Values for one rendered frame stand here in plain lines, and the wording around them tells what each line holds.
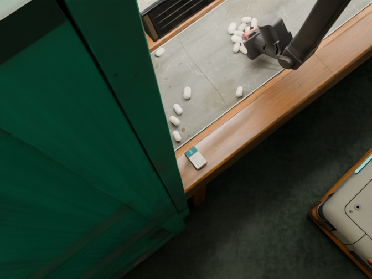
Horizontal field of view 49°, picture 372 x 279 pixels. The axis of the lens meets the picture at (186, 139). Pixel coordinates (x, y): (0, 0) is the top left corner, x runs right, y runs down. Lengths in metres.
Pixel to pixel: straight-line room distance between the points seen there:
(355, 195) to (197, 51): 0.87
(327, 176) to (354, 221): 0.36
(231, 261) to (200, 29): 1.05
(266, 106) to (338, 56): 0.27
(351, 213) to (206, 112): 0.78
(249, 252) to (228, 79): 0.91
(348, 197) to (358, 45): 0.64
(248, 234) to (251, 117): 0.83
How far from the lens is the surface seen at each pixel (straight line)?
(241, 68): 1.30
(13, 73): 0.19
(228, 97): 1.26
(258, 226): 1.94
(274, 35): 1.13
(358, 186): 1.77
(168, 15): 0.98
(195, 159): 1.15
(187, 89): 1.24
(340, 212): 1.73
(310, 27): 1.00
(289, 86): 1.27
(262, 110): 1.23
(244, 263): 1.93
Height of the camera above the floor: 1.91
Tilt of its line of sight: 75 degrees down
